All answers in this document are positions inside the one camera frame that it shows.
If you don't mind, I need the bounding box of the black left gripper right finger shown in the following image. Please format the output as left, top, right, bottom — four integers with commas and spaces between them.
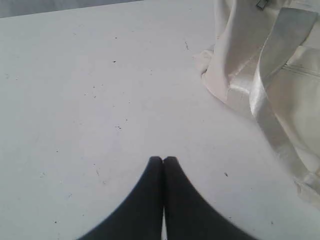
163, 156, 253, 240

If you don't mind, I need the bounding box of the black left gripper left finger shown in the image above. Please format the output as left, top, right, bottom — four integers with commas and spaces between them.
80, 156, 164, 240

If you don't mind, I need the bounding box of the cream canvas duffel bag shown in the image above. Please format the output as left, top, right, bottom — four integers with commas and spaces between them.
195, 0, 320, 208

